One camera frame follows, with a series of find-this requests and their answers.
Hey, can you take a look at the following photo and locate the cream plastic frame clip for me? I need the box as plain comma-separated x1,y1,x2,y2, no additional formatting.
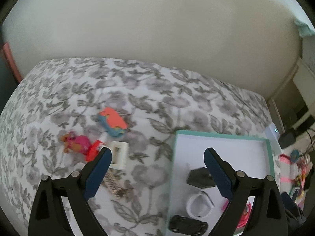
108,141,129,171

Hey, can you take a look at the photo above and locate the red white glue tube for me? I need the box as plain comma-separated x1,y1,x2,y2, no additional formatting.
85,133,107,162

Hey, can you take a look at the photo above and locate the pink puppy toy figure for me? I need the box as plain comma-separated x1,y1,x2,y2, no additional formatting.
60,131,91,155

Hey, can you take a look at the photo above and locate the black plugged charger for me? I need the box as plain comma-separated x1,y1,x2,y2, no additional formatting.
278,128,297,149

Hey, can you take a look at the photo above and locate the black toy car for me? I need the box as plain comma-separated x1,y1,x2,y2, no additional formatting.
168,215,208,236

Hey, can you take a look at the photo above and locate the white shelf unit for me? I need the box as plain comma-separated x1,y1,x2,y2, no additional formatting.
267,58,314,135

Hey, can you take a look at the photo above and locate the white power bank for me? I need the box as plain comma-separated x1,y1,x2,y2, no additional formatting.
265,123,282,155

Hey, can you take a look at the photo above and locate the black power adapter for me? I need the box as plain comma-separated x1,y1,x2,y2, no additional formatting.
186,167,216,189

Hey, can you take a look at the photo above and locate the teal rimmed white tray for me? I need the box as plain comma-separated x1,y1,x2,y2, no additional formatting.
167,131,275,232

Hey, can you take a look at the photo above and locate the gold greek key bar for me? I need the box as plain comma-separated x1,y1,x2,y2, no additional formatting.
103,169,128,199

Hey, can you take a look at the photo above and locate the round blue badge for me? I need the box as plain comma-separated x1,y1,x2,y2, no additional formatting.
290,149,299,163

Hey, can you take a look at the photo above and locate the pink crochet white bag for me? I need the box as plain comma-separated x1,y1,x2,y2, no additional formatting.
279,154,314,209

